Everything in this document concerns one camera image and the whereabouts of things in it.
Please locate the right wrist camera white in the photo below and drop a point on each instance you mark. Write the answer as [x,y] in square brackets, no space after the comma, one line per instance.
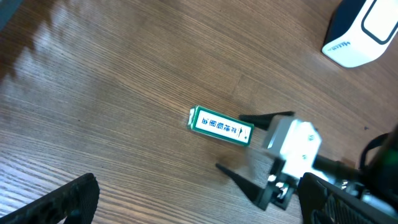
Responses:
[296,142]

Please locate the white barcode scanner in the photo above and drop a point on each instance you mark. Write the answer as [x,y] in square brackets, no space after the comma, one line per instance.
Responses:
[360,31]

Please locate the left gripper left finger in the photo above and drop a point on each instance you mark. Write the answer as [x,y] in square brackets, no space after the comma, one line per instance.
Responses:
[74,202]

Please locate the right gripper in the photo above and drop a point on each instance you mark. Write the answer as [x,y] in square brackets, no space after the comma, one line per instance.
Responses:
[280,186]

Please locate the right camera cable black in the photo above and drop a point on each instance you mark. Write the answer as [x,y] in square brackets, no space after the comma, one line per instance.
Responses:
[376,142]

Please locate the small green box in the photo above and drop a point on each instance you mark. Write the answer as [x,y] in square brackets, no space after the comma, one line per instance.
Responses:
[211,123]

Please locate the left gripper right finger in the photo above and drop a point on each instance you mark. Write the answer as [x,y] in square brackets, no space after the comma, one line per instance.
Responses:
[322,202]

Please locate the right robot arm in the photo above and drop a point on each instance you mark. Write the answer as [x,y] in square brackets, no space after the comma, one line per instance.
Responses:
[379,176]

